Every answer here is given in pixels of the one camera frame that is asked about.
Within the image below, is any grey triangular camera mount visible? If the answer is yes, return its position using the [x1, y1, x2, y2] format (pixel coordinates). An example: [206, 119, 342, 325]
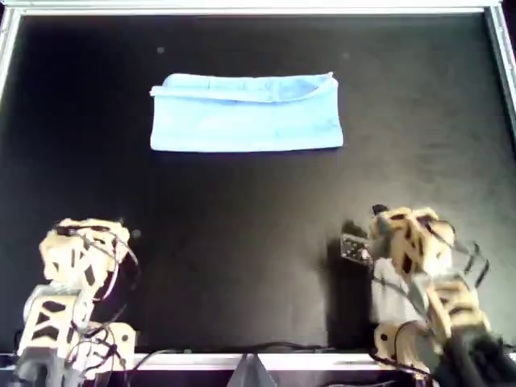
[227, 353, 279, 387]

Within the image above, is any black cable along table edge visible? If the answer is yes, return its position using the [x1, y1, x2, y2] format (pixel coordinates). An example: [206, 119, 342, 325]
[128, 341, 378, 370]

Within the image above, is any light blue microfibre cloth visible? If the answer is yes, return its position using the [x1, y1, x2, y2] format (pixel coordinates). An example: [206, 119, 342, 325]
[149, 71, 345, 154]

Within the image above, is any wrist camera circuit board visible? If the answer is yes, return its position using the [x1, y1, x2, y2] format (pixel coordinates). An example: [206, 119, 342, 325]
[339, 231, 374, 265]

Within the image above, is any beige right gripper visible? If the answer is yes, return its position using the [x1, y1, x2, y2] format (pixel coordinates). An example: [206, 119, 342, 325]
[370, 203, 439, 264]

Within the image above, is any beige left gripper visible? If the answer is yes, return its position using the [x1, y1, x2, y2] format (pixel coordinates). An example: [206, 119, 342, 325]
[84, 220, 132, 272]

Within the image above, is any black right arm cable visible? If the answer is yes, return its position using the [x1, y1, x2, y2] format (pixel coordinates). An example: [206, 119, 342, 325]
[451, 237, 492, 289]

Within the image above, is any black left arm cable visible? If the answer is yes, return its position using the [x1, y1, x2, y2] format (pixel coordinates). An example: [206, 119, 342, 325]
[60, 225, 143, 320]

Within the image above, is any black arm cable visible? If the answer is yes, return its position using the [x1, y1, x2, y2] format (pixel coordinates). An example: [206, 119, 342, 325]
[60, 225, 143, 320]
[451, 237, 492, 289]

